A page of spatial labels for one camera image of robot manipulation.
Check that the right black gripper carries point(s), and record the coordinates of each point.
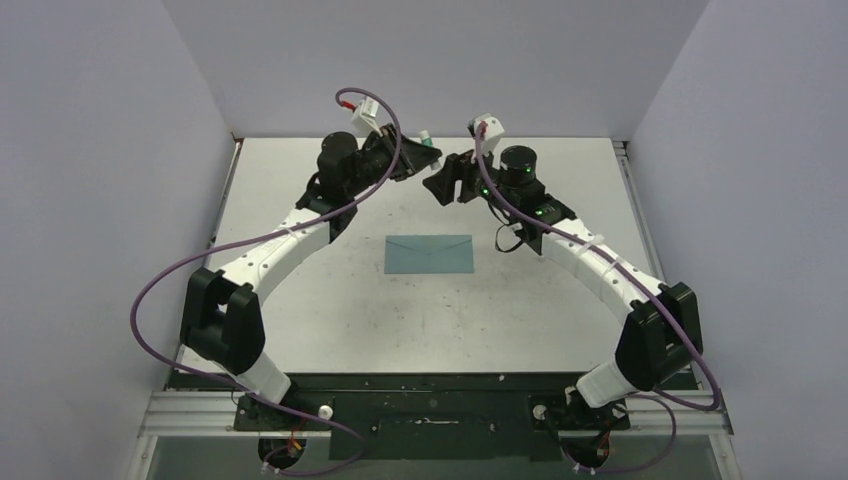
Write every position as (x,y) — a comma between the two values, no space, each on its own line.
(457,167)

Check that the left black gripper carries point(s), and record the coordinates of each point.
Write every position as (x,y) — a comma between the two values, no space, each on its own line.
(412,158)

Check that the green glue stick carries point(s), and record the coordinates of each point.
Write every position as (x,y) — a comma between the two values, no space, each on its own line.
(426,139)

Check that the teal envelope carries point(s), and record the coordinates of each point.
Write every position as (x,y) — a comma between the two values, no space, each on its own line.
(428,254)

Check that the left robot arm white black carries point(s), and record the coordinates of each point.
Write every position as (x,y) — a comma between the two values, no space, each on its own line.
(222,320)

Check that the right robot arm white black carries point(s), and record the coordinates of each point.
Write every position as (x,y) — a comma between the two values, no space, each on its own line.
(660,324)

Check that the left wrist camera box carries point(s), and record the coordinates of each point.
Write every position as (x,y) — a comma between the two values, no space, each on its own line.
(364,116)

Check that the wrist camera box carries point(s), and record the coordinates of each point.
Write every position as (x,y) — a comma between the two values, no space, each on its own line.
(486,131)
(364,116)

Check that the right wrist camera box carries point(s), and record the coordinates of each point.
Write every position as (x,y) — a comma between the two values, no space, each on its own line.
(486,131)

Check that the right side aluminium rail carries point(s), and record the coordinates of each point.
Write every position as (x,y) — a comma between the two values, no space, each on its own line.
(638,202)

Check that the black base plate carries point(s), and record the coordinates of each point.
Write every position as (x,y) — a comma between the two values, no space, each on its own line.
(470,416)

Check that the aluminium frame rail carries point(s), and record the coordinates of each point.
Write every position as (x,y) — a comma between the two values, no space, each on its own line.
(215,414)

